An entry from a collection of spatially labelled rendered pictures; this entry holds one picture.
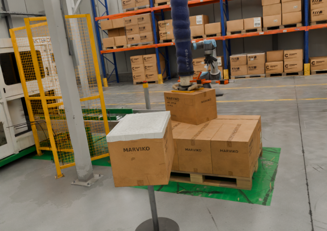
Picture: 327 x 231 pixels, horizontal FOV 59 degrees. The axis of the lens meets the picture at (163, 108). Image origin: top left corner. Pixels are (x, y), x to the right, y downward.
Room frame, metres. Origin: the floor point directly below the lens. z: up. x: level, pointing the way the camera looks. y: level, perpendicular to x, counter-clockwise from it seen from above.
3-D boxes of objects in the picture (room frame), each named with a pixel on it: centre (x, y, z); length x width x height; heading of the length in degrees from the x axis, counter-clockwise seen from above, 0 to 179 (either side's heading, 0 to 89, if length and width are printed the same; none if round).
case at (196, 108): (3.86, -0.37, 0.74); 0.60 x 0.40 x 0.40; 38
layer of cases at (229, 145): (3.45, -0.50, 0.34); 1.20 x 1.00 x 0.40; 63
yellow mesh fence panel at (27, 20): (3.83, 1.19, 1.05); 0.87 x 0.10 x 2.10; 115
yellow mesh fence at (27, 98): (4.45, 1.74, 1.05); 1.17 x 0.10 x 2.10; 63
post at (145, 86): (4.72, 0.25, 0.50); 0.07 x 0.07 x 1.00; 63
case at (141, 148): (2.21, 0.19, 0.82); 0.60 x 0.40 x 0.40; 172
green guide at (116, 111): (4.95, 1.20, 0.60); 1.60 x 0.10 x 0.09; 63
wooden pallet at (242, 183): (3.45, -0.50, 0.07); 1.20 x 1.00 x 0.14; 63
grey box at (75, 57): (3.54, 1.04, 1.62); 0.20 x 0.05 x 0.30; 63
